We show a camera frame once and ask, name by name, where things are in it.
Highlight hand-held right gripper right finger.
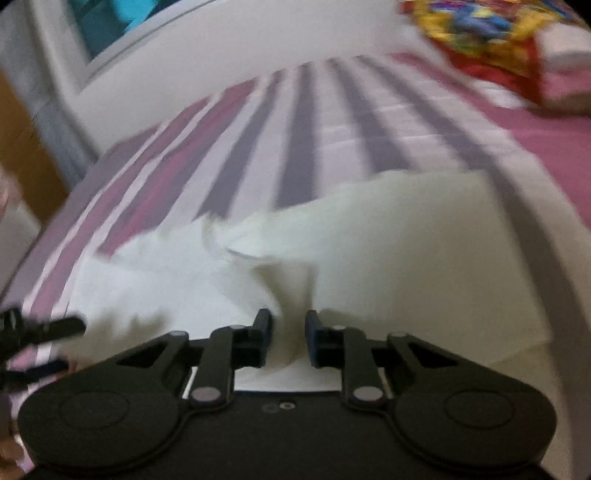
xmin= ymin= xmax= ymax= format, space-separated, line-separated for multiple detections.
xmin=305 ymin=309 xmax=468 ymax=410

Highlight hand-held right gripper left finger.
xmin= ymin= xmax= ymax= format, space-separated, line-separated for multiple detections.
xmin=115 ymin=308 xmax=274 ymax=410

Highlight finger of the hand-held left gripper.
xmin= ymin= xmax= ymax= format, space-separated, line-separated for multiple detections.
xmin=0 ymin=307 xmax=88 ymax=346
xmin=0 ymin=359 xmax=71 ymax=394

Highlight white cloth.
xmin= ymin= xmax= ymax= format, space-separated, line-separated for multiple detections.
xmin=69 ymin=168 xmax=553 ymax=394

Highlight brown wooden furniture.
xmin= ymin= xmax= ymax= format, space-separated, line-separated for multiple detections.
xmin=0 ymin=74 xmax=71 ymax=223

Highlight striped purple pink blanket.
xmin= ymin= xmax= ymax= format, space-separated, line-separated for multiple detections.
xmin=0 ymin=52 xmax=591 ymax=480

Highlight grey curtain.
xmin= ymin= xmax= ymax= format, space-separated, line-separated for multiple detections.
xmin=0 ymin=14 xmax=101 ymax=185

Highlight pink bed sheet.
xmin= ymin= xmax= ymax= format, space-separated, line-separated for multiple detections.
xmin=392 ymin=52 xmax=591 ymax=195

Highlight colourful printed folded blanket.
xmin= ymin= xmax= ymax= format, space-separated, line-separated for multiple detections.
xmin=399 ymin=0 xmax=591 ymax=108

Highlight white folded towel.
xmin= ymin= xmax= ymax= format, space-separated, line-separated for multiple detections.
xmin=538 ymin=22 xmax=591 ymax=112

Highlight white window frame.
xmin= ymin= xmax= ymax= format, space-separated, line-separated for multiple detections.
xmin=28 ymin=0 xmax=264 ymax=95

